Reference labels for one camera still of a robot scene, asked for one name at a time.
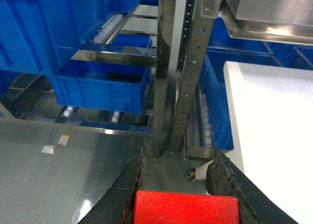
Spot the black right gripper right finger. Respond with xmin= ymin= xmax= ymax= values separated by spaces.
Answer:
xmin=205 ymin=150 xmax=297 ymax=224

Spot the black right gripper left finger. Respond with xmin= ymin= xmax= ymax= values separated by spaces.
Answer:
xmin=79 ymin=147 xmax=145 ymax=224

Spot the red magnetic cube block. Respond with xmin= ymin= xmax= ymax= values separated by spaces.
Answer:
xmin=133 ymin=190 xmax=241 ymax=224

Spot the blue bin lower left shelf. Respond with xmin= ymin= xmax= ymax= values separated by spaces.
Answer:
xmin=48 ymin=60 xmax=151 ymax=113

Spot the large blue bin upper left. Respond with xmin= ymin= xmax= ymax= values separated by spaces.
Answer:
xmin=0 ymin=0 xmax=140 ymax=75

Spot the steel rack upright post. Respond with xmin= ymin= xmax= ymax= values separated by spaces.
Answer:
xmin=150 ymin=0 xmax=222 ymax=158

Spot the stainless steel front shelf rail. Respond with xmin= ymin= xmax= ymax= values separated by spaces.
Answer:
xmin=220 ymin=0 xmax=313 ymax=45

